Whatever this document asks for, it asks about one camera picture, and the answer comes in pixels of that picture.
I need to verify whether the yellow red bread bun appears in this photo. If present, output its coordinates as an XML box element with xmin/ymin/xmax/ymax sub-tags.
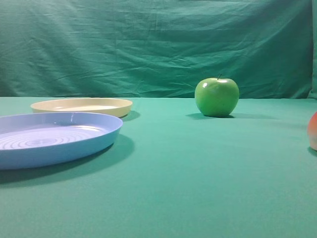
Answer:
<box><xmin>307</xmin><ymin>112</ymin><xmax>317</xmax><ymax>151</ymax></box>

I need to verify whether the green apple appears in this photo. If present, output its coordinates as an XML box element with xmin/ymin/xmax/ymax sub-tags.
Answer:
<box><xmin>194</xmin><ymin>76</ymin><xmax>240</xmax><ymax>118</ymax></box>

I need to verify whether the blue plastic plate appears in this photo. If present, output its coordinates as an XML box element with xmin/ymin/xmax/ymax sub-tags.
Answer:
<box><xmin>0</xmin><ymin>112</ymin><xmax>123</xmax><ymax>170</ymax></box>

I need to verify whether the green tablecloth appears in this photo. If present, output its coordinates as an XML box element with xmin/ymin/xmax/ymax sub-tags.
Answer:
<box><xmin>0</xmin><ymin>98</ymin><xmax>317</xmax><ymax>238</ymax></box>

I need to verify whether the yellow plastic plate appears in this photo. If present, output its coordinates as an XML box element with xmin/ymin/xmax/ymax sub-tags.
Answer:
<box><xmin>30</xmin><ymin>98</ymin><xmax>133</xmax><ymax>118</ymax></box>

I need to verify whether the green cloth backdrop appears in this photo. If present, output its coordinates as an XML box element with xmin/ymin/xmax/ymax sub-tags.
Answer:
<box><xmin>0</xmin><ymin>0</ymin><xmax>317</xmax><ymax>99</ymax></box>

